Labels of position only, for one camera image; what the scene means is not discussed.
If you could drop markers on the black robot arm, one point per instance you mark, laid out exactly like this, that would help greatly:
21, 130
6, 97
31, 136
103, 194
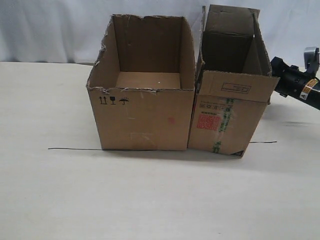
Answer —
302, 86

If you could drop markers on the thin black line marker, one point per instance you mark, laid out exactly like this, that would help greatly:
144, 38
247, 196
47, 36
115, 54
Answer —
98, 149

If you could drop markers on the large open cardboard box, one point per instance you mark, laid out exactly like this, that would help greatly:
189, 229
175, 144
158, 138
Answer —
142, 85

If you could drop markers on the narrow cardboard box with tape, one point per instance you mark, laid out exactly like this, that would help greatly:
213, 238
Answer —
234, 80

